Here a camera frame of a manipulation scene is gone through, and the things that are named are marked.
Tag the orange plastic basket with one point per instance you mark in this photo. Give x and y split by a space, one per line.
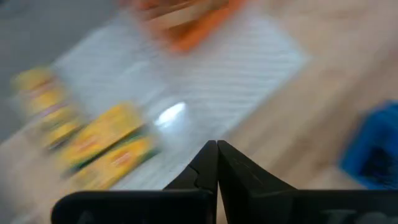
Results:
199 37

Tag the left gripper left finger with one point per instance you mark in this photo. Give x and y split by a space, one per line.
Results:
155 208

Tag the white perforated metal shelf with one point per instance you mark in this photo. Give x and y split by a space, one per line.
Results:
233 77

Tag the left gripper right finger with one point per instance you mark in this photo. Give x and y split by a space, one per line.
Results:
280 208

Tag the clear plastic bin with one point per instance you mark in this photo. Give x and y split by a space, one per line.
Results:
146 93

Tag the blue plastic basket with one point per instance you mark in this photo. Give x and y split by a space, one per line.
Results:
373 130

